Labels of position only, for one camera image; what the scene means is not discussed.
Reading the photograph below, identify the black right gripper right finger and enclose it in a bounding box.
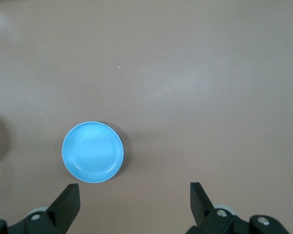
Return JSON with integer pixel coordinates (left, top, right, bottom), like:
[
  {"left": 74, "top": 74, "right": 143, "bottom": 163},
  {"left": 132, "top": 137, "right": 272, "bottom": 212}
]
[{"left": 185, "top": 181, "right": 291, "bottom": 234}]

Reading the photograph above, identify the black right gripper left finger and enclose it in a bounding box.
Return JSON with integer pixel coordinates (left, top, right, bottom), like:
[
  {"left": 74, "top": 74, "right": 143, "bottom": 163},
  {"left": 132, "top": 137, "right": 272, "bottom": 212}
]
[{"left": 0, "top": 183, "right": 81, "bottom": 234}]

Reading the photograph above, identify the blue round plate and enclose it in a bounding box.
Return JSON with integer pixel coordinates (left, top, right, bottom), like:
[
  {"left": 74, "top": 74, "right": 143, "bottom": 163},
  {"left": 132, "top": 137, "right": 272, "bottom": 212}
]
[{"left": 61, "top": 121, "right": 125, "bottom": 184}]

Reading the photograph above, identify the brown table mat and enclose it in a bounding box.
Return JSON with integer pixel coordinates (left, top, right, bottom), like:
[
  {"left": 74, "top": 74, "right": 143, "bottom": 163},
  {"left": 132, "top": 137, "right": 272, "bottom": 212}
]
[{"left": 0, "top": 0, "right": 293, "bottom": 234}]

